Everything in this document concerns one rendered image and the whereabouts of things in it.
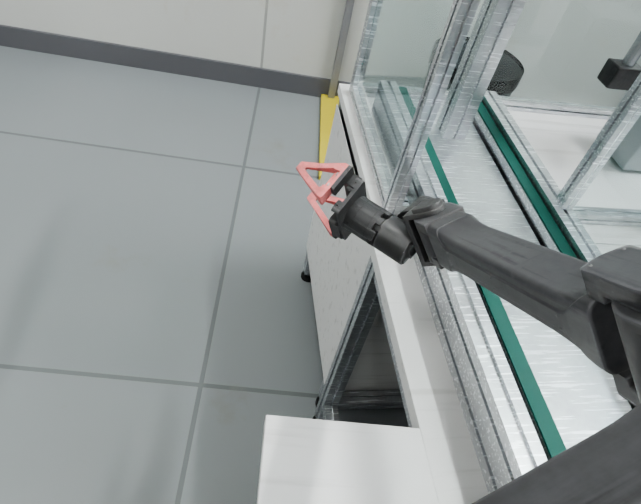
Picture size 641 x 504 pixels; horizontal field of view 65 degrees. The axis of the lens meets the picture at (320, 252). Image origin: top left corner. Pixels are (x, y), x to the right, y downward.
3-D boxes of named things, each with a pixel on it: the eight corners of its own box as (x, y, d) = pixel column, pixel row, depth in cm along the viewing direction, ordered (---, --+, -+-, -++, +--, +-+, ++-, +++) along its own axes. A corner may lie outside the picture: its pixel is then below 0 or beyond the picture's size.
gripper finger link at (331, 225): (317, 165, 80) (364, 193, 77) (323, 186, 87) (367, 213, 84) (290, 196, 79) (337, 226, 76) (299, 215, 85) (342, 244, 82)
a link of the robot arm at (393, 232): (414, 247, 69) (401, 275, 73) (436, 225, 73) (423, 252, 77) (373, 221, 71) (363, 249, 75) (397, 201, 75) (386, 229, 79)
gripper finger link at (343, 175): (310, 140, 74) (361, 170, 71) (317, 165, 80) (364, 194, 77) (281, 173, 72) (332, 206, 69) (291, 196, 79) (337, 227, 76)
